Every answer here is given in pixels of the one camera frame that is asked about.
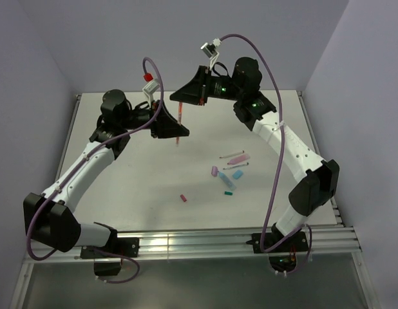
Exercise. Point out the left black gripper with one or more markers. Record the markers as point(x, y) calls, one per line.
point(165, 126)

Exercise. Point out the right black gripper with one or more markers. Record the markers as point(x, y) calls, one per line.
point(191, 93)

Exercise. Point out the orange pen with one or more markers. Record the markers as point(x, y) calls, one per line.
point(179, 120)

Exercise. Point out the light blue highlighter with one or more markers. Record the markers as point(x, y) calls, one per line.
point(226, 180)

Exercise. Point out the light blue cap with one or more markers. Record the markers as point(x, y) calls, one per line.
point(237, 175)

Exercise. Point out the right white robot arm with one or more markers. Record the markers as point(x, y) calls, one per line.
point(316, 177)

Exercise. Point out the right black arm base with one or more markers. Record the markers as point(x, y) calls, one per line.
point(273, 244)

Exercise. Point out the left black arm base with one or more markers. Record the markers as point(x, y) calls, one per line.
point(126, 249)

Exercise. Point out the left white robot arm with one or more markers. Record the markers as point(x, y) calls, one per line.
point(49, 216)

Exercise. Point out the white thin pen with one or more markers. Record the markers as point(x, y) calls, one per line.
point(232, 154)

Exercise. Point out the teal thin pen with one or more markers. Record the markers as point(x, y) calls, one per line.
point(236, 166)

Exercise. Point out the purple marker cap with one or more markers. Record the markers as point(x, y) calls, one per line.
point(214, 171)

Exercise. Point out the pink highlighter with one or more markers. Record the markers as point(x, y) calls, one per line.
point(239, 159)

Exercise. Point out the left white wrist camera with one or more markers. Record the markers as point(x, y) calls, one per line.
point(150, 87)

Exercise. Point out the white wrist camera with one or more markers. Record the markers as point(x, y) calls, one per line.
point(150, 87)
point(211, 51)

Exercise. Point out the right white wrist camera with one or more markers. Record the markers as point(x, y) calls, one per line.
point(211, 51)

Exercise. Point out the aluminium rail frame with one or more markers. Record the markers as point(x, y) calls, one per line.
point(207, 268)

